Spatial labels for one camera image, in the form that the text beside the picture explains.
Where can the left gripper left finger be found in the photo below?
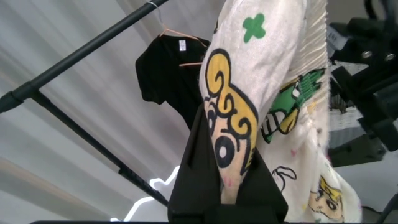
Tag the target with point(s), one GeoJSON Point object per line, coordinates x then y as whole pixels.
{"type": "Point", "coordinates": [196, 186]}

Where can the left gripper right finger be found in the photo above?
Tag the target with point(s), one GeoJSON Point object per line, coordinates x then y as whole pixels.
{"type": "Point", "coordinates": [264, 199]}

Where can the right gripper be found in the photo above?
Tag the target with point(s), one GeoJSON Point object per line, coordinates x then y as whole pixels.
{"type": "Point", "coordinates": [373, 40]}

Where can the black short-sleeved shirt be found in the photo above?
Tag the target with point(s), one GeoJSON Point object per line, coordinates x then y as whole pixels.
{"type": "Point", "coordinates": [168, 77]}

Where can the cream printed garment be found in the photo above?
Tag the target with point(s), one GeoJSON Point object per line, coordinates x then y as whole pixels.
{"type": "Point", "coordinates": [273, 62]}

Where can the pink clothes hanger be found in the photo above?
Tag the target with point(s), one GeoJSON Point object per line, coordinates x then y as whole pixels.
{"type": "Point", "coordinates": [177, 32]}

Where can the black clothes rack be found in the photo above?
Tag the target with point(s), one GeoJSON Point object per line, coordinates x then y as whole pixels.
{"type": "Point", "coordinates": [77, 51]}

